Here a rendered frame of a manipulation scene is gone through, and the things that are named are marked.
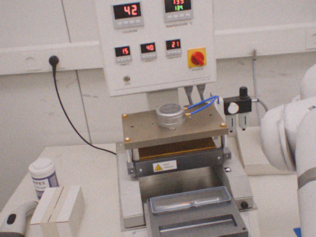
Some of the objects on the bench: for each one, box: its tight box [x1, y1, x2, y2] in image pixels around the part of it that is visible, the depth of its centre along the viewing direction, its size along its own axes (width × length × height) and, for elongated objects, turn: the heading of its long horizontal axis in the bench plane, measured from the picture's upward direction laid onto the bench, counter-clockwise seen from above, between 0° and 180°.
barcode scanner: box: [0, 201, 39, 237], centre depth 129 cm, size 20×8×8 cm, turn 7°
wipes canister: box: [28, 158, 59, 201], centre depth 141 cm, size 9×9×15 cm
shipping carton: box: [30, 186, 85, 237], centre depth 127 cm, size 19×13×9 cm
